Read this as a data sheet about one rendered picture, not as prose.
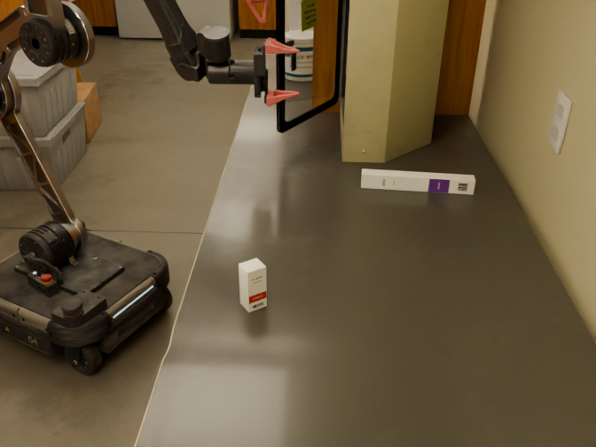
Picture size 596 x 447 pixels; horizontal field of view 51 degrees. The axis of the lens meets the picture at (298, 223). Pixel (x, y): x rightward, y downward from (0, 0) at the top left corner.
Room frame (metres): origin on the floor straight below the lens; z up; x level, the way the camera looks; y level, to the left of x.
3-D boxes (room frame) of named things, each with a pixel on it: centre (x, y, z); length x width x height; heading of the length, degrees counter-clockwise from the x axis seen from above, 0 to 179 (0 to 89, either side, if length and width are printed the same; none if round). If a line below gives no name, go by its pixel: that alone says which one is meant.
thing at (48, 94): (3.36, 1.50, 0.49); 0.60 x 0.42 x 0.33; 178
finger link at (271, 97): (1.40, 0.05, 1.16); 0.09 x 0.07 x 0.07; 88
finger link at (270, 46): (1.40, 0.05, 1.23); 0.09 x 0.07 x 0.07; 88
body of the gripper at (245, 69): (1.41, 0.12, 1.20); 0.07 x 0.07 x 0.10; 88
